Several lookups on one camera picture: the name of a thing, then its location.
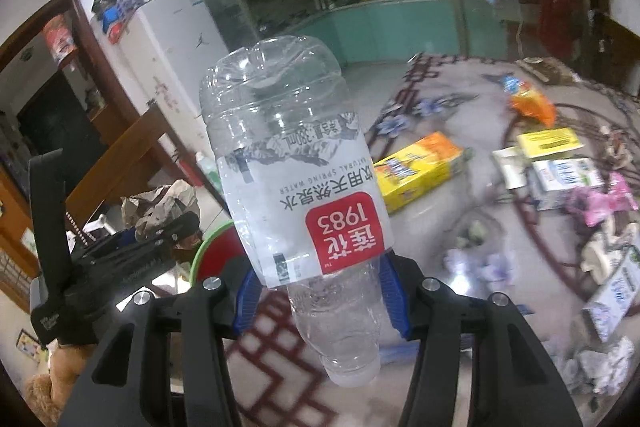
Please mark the dark flat wrapper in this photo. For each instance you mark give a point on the dark flat wrapper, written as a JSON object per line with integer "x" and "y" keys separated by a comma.
{"x": 546, "y": 70}

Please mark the crumpled white tissues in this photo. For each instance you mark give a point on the crumpled white tissues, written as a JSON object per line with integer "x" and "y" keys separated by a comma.
{"x": 595, "y": 367}

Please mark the small white carton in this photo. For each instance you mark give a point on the small white carton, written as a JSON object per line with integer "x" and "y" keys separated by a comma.
{"x": 511, "y": 167}

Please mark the white blue milk carton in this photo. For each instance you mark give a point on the white blue milk carton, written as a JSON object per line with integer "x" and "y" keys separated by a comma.
{"x": 570, "y": 177}
{"x": 612, "y": 302}

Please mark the teal kitchen counter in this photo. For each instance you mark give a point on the teal kitchen counter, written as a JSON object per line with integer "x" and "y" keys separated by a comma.
{"x": 380, "y": 27}

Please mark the white refrigerator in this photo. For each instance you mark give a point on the white refrigerator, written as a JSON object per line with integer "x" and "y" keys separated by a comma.
{"x": 170, "y": 57}

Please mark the clear plastic water bottle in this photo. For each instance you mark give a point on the clear plastic water bottle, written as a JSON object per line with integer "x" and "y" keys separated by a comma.
{"x": 280, "y": 157}

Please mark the brown teddy bear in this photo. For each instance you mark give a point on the brown teddy bear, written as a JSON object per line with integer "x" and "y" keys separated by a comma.
{"x": 57, "y": 379}

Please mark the red bin with green rim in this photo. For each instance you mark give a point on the red bin with green rim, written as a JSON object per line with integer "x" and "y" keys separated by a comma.
{"x": 220, "y": 253}

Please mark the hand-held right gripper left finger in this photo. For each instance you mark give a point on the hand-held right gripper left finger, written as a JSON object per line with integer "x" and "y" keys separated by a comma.
{"x": 246, "y": 302}

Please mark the colourful packages pile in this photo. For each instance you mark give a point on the colourful packages pile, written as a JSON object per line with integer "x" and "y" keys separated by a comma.
{"x": 116, "y": 14}

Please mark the yellow label small carton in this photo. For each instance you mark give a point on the yellow label small carton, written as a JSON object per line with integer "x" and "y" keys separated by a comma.
{"x": 550, "y": 142}

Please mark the yellow cardboard box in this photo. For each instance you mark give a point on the yellow cardboard box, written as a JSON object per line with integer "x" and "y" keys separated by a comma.
{"x": 415, "y": 172}

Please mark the orange snack bag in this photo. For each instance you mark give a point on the orange snack bag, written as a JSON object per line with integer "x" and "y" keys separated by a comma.
{"x": 532, "y": 102}

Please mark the pink plastic wrapper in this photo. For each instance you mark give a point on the pink plastic wrapper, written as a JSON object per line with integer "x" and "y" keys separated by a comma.
{"x": 607, "y": 202}

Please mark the crumpled grey paper bag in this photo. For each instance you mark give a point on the crumpled grey paper bag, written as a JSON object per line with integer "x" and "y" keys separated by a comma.
{"x": 160, "y": 204}

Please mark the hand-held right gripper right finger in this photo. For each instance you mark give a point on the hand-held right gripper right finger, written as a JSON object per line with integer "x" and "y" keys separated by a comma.
{"x": 395, "y": 302}

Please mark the green plastic bottle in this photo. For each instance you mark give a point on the green plastic bottle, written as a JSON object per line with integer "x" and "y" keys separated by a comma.
{"x": 206, "y": 169}

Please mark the brown wooden door frame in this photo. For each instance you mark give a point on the brown wooden door frame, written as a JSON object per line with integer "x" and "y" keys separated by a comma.
{"x": 82, "y": 32}

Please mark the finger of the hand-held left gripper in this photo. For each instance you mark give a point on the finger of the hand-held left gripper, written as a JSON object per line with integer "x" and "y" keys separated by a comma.
{"x": 172, "y": 227}
{"x": 135, "y": 269}

